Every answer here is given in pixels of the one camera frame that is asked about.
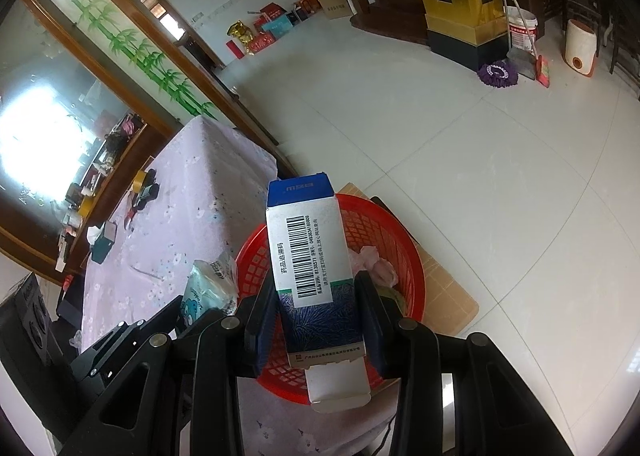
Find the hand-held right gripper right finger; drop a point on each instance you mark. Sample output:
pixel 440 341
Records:
pixel 372 331

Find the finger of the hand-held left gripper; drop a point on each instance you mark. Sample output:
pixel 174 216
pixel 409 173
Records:
pixel 155 318
pixel 200 323

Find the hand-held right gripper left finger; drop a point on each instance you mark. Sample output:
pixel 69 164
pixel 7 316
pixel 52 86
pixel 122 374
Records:
pixel 262 331

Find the teal pocket tissue pack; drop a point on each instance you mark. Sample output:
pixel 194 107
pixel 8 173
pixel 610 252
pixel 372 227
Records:
pixel 207 291

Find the blue medicine box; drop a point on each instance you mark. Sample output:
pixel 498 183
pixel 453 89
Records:
pixel 310 261

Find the red plastic basket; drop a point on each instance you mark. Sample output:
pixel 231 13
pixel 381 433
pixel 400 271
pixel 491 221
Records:
pixel 400 246

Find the clear plastic bag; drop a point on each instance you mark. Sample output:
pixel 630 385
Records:
pixel 76 341

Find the black bag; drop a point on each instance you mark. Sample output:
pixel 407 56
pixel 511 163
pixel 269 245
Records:
pixel 70 301

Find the pink plastic bag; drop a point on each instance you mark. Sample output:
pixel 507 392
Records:
pixel 372 263

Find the flat cardboard sheet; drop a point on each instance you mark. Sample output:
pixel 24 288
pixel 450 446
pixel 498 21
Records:
pixel 445 296

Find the teal tissue box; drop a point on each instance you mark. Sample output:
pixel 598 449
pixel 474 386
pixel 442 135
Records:
pixel 104 246

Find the dark red pouch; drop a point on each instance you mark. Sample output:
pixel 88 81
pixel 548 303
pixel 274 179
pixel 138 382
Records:
pixel 129 217

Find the black oblong item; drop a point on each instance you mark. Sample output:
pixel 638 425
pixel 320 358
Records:
pixel 147 196

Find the table with floral cloth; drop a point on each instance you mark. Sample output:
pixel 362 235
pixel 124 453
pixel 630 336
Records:
pixel 190 196

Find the yellow tape roll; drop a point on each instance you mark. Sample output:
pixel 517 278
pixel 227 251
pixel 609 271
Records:
pixel 141 179

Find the wooden sideboard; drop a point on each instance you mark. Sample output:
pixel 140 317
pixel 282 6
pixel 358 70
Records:
pixel 125 160

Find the wood framed mirror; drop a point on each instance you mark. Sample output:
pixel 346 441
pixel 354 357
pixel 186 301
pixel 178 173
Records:
pixel 50 110

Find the purple mop head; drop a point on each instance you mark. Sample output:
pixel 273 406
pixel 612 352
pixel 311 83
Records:
pixel 497 74

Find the red gift box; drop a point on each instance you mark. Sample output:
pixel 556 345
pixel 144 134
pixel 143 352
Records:
pixel 262 43

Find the gold foil bag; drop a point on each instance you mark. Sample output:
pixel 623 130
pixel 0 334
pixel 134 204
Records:
pixel 241 35

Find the light blue gift box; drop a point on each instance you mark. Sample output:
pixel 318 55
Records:
pixel 276 28

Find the red hand broom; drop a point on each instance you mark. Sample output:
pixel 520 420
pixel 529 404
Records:
pixel 542 71

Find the brown cardboard box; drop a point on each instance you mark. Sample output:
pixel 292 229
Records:
pixel 337 3

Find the white bucket red label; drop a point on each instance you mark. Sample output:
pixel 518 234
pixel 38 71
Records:
pixel 522 30

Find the white cylindrical heater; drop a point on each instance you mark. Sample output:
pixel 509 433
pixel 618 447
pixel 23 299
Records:
pixel 581 48

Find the wooden broom stick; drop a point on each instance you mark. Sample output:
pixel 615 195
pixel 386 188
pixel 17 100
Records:
pixel 512 0

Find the green bamboo wall decal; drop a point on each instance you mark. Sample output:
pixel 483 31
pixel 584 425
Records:
pixel 130 48

